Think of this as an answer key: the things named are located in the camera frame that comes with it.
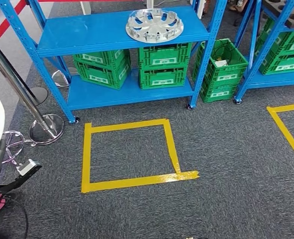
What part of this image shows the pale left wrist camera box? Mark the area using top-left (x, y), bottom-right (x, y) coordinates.
top-left (17, 159), bottom-right (35, 176)

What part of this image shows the black foam tray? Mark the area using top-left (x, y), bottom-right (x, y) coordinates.
top-left (262, 0), bottom-right (294, 30)

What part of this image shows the red barrier belt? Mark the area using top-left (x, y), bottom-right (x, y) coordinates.
top-left (0, 0), bottom-right (28, 44)

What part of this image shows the black camera bracket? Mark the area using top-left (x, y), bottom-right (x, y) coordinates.
top-left (0, 163), bottom-right (42, 194)

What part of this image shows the dark stanchion post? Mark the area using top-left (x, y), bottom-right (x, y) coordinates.
top-left (8, 62), bottom-right (49, 107)

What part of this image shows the silver wheel hubcap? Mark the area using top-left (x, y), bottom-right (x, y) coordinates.
top-left (125, 8), bottom-right (185, 44)

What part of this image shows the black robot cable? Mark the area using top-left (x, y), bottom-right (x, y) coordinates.
top-left (2, 197), bottom-right (29, 239)

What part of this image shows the chrome stanchion post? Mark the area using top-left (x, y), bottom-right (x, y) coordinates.
top-left (0, 38), bottom-right (66, 146)

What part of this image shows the chrome stanchion base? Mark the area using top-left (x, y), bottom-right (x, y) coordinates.
top-left (51, 67), bottom-right (78, 89)

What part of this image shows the green plastic crate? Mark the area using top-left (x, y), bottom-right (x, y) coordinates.
top-left (199, 77), bottom-right (239, 104)
top-left (75, 58), bottom-right (132, 90)
top-left (137, 43), bottom-right (193, 71)
top-left (73, 49), bottom-right (132, 74)
top-left (139, 66), bottom-right (188, 90)
top-left (258, 49), bottom-right (294, 76)
top-left (192, 38), bottom-right (249, 87)
top-left (261, 17), bottom-right (294, 55)

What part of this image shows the yellow floor tape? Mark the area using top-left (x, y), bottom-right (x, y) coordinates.
top-left (266, 102), bottom-right (294, 170)
top-left (81, 118), bottom-right (200, 195)

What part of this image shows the white furniture leg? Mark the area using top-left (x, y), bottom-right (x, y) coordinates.
top-left (80, 0), bottom-right (93, 16)
top-left (190, 0), bottom-right (206, 20)

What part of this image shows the blue metal shelf rack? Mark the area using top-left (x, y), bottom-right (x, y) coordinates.
top-left (0, 0), bottom-right (228, 124)
top-left (234, 0), bottom-right (294, 106)

